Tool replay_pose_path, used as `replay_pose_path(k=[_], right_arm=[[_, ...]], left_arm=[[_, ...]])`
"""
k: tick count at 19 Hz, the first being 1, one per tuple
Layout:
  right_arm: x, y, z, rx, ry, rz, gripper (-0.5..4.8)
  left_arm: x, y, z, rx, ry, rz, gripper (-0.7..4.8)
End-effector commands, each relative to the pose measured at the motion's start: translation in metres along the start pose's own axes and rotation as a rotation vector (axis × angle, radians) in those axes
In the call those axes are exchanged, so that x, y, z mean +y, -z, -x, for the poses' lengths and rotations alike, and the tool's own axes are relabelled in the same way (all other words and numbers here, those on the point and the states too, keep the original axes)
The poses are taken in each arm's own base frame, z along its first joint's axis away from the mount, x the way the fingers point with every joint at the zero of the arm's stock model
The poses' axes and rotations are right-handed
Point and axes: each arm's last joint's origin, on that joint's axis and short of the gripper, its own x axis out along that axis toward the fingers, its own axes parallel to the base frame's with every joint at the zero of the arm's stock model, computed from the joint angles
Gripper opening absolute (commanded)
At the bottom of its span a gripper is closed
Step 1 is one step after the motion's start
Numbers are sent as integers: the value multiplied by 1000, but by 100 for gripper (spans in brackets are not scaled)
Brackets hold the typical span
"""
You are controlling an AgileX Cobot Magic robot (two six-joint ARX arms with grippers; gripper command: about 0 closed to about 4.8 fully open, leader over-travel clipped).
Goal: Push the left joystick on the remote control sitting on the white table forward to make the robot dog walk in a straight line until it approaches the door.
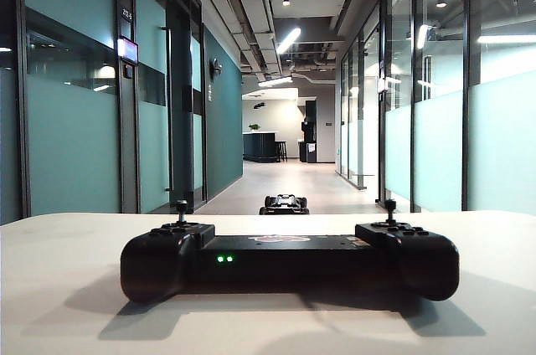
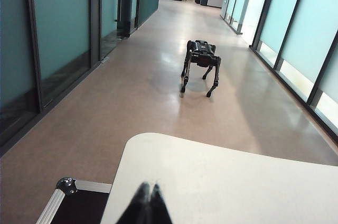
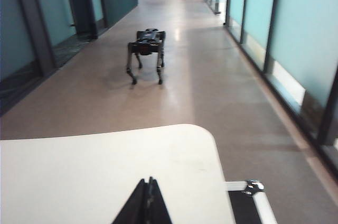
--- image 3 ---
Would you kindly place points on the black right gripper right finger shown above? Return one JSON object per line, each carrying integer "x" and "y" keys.
{"x": 155, "y": 205}

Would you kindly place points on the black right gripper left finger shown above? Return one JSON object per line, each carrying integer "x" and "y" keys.
{"x": 136, "y": 205}

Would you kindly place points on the small black wheeled robot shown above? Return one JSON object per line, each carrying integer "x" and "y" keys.
{"x": 148, "y": 40}

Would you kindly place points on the black case with aluminium edges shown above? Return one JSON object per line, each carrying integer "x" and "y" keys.
{"x": 241, "y": 206}

